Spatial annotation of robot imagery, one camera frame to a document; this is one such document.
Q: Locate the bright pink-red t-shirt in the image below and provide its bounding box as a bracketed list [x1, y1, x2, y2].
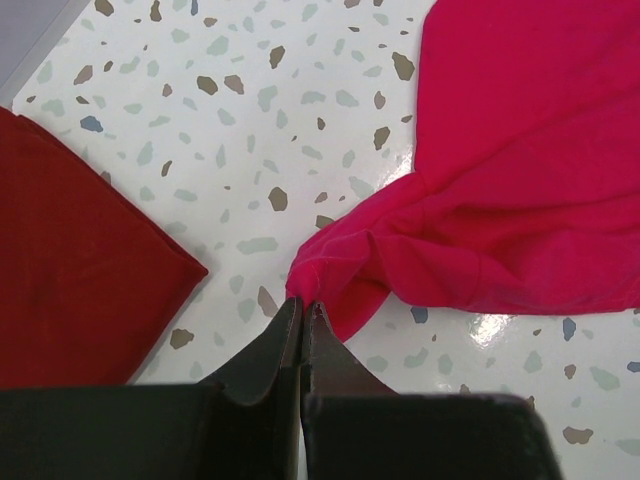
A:
[286, 1, 639, 340]

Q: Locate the folded dark red t-shirt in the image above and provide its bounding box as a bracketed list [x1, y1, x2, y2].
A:
[1, 110, 207, 389]

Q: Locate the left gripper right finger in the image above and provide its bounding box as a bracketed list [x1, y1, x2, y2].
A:
[300, 302, 396, 479]

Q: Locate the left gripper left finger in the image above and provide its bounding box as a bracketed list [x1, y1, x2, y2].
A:
[192, 298, 304, 479]

